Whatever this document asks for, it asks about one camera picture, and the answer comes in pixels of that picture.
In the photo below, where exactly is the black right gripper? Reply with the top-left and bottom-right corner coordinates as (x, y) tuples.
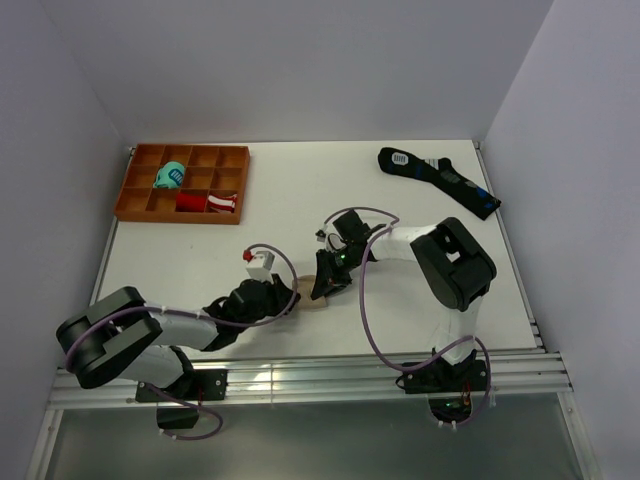
(312, 246), (365, 302)

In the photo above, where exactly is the beige sock with red toe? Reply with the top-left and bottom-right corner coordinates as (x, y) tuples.
(296, 275), (328, 311)

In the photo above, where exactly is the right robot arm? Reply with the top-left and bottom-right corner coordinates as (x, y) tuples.
(310, 207), (497, 390)

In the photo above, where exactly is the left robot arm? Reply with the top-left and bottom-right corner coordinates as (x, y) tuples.
(56, 274), (300, 399)

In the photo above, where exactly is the rolled red white striped sock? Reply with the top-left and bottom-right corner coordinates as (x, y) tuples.
(207, 194), (237, 214)

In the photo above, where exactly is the black blue patterned sock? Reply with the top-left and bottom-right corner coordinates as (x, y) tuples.
(377, 147), (501, 220)

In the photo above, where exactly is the orange compartment tray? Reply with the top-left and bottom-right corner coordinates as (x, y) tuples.
(114, 144), (250, 225)

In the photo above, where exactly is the rolled teal sock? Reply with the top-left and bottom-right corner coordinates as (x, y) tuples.
(153, 161), (186, 189)

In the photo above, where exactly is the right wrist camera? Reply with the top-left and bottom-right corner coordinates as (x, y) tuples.
(315, 224), (345, 251)

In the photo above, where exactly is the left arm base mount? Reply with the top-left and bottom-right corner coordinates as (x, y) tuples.
(135, 369), (228, 439)

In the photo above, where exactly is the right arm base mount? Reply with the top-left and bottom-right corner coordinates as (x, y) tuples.
(395, 356), (490, 423)

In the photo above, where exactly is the aluminium rail frame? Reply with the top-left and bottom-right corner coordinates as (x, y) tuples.
(27, 141), (601, 479)

